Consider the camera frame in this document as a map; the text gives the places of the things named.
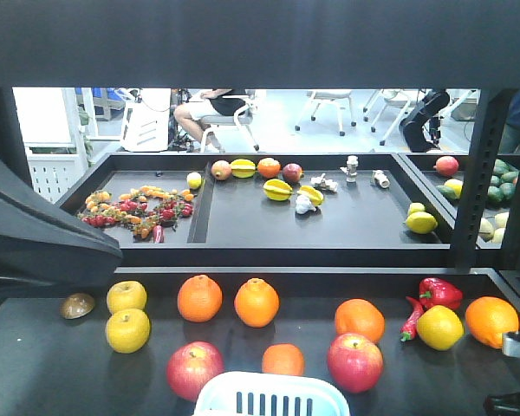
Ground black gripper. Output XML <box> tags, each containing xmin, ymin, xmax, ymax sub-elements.
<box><xmin>484</xmin><ymin>331</ymin><xmax>520</xmax><ymax>415</ymax></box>

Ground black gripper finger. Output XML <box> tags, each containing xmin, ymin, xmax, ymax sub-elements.
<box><xmin>0</xmin><ymin>160</ymin><xmax>123</xmax><ymax>285</ymax></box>

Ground light blue plastic basket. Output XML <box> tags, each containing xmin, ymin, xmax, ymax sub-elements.
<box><xmin>193</xmin><ymin>371</ymin><xmax>351</xmax><ymax>415</ymax></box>

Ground large orange far right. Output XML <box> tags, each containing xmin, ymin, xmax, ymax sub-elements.
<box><xmin>465</xmin><ymin>296</ymin><xmax>520</xmax><ymax>349</ymax></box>

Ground yellow apple right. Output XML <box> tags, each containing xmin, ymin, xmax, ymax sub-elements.
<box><xmin>416</xmin><ymin>305</ymin><xmax>465</xmax><ymax>351</ymax></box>

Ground yellow apple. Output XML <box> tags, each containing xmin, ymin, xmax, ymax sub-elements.
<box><xmin>416</xmin><ymin>305</ymin><xmax>465</xmax><ymax>351</ymax></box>
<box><xmin>105</xmin><ymin>309</ymin><xmax>151</xmax><ymax>354</ymax></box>
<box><xmin>106</xmin><ymin>281</ymin><xmax>147</xmax><ymax>315</ymax></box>

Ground brown mushroom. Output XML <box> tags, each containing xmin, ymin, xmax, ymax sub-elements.
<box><xmin>60</xmin><ymin>292</ymin><xmax>95</xmax><ymax>320</ymax></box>

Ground red bell pepper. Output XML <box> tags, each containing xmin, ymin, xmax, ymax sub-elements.
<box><xmin>419</xmin><ymin>277</ymin><xmax>463</xmax><ymax>310</ymax></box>

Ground red chili pepper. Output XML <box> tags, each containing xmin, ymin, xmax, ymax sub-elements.
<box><xmin>400</xmin><ymin>296</ymin><xmax>424</xmax><ymax>342</ymax></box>

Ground yellow apple back left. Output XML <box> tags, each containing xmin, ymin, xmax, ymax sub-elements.
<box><xmin>106</xmin><ymin>281</ymin><xmax>147</xmax><ymax>315</ymax></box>

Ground pile of strawberries and tomatoes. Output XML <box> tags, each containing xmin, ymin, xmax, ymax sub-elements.
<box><xmin>76</xmin><ymin>185</ymin><xmax>195</xmax><ymax>244</ymax></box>

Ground black wooden display stand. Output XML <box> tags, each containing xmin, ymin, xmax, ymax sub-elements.
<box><xmin>0</xmin><ymin>0</ymin><xmax>520</xmax><ymax>416</ymax></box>

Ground yellow apple front left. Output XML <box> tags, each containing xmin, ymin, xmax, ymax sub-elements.
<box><xmin>105</xmin><ymin>309</ymin><xmax>151</xmax><ymax>354</ymax></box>

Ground large yellow lemon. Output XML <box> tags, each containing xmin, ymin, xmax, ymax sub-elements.
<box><xmin>405</xmin><ymin>211</ymin><xmax>438</xmax><ymax>235</ymax></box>

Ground red apple front right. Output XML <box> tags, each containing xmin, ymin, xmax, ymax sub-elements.
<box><xmin>327</xmin><ymin>333</ymin><xmax>384</xmax><ymax>393</ymax></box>

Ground red apple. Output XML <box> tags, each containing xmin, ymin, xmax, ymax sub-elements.
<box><xmin>327</xmin><ymin>333</ymin><xmax>384</xmax><ymax>393</ymax></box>
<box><xmin>166</xmin><ymin>341</ymin><xmax>224</xmax><ymax>402</ymax></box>

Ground orange centre right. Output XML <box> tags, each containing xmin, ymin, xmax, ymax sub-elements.
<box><xmin>335</xmin><ymin>298</ymin><xmax>386</xmax><ymax>344</ymax></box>

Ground orange back left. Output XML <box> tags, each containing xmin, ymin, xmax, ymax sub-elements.
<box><xmin>177</xmin><ymin>275</ymin><xmax>223</xmax><ymax>322</ymax></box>

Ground red apple front left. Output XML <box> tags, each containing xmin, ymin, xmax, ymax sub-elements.
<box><xmin>166</xmin><ymin>341</ymin><xmax>224</xmax><ymax>402</ymax></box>

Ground yellow starfruit back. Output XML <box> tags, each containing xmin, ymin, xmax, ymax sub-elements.
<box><xmin>230</xmin><ymin>159</ymin><xmax>257</xmax><ymax>179</ymax></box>

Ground small orange front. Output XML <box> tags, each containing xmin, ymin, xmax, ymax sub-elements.
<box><xmin>262</xmin><ymin>343</ymin><xmax>305</xmax><ymax>376</ymax></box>

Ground orange back middle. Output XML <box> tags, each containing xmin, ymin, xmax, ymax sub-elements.
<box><xmin>234</xmin><ymin>277</ymin><xmax>280</xmax><ymax>328</ymax></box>

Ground seated person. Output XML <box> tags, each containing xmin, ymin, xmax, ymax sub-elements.
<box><xmin>173</xmin><ymin>88</ymin><xmax>247</xmax><ymax>142</ymax></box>

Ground yellow starfruit small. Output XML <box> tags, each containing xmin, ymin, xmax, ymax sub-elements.
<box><xmin>297</xmin><ymin>185</ymin><xmax>324</xmax><ymax>206</ymax></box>

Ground yellow starfruit middle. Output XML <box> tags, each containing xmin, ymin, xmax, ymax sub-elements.
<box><xmin>263</xmin><ymin>179</ymin><xmax>293</xmax><ymax>201</ymax></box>

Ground white garlic bulb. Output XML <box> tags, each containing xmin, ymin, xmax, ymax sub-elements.
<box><xmin>295</xmin><ymin>194</ymin><xmax>317</xmax><ymax>215</ymax></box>

